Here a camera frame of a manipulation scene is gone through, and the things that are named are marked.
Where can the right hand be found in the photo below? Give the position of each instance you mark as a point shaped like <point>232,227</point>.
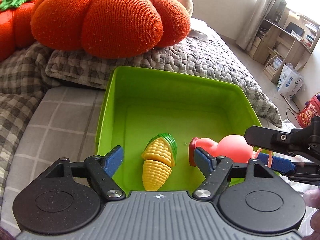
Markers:
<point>312,199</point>

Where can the grey checkered quilt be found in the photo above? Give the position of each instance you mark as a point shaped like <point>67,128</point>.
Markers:
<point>51,99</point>

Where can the small orange pumpkin cushion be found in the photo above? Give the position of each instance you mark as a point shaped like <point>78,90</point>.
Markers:
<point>15,26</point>

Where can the red gift bag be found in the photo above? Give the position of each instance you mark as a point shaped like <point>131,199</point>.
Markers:
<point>311,109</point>

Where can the white plush toy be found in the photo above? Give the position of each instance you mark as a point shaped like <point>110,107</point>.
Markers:
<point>189,6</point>

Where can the pink toy pig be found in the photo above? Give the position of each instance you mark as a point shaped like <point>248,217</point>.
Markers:
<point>234,147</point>

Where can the green plastic storage bin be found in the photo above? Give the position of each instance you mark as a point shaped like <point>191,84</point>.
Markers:
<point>140,103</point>

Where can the yellow toy corn cob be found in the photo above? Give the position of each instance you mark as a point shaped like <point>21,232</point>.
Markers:
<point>159,158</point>

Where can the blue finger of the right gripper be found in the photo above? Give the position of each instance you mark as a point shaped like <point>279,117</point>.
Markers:
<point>278,164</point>
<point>268,139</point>

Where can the wooden shelf desk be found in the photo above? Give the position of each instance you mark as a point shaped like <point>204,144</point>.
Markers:
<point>284,37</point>

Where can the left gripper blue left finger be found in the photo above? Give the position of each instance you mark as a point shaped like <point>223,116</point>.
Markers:
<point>113,160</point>

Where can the large orange pumpkin cushion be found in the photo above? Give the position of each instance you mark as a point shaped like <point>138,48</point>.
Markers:
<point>109,29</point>

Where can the beige window curtain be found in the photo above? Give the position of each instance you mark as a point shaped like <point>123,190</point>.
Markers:
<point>260,11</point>

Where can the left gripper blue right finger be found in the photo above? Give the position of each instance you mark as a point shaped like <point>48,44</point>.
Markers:
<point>204,161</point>

